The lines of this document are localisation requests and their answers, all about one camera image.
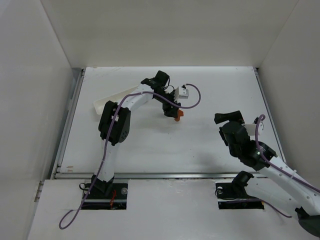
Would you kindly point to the white plastic tray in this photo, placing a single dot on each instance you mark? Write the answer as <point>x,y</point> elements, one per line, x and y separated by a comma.
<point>100,104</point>

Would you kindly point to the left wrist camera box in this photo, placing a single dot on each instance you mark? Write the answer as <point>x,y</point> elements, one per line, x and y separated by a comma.
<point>181,92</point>

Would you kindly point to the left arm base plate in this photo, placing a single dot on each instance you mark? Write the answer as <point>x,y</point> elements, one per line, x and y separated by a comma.
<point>115,200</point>

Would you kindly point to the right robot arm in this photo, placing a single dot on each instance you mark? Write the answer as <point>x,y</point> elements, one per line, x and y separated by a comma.
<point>288,191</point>

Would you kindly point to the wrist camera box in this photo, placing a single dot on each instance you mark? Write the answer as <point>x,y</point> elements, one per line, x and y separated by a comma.
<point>251,128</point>
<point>181,92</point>

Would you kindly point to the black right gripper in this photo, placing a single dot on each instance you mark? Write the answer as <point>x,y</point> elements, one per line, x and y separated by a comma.
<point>225,137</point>

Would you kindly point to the wooden wedge block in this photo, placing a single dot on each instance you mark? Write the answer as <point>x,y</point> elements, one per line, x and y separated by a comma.
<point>180,113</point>

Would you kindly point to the aluminium front rail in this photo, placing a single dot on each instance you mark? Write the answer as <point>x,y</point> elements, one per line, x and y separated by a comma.
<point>147,176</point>

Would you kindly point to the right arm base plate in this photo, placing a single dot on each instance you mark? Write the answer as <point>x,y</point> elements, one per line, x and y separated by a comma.
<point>232,197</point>

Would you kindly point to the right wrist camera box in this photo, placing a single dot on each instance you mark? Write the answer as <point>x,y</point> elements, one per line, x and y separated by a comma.
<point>251,128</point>

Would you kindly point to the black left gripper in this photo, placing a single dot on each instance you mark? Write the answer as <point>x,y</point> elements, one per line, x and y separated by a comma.
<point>170,110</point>

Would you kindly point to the aluminium table rail right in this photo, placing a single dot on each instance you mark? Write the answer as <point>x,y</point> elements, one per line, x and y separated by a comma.
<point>269,115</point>

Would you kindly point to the aluminium table rail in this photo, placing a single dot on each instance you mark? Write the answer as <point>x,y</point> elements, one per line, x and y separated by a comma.
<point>66,122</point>
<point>269,115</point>

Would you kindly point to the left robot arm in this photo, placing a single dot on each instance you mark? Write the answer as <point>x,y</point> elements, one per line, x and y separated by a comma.
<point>114,125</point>

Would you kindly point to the aluminium table rail left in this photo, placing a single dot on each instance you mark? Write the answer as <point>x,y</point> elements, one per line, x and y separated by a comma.
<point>66,122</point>

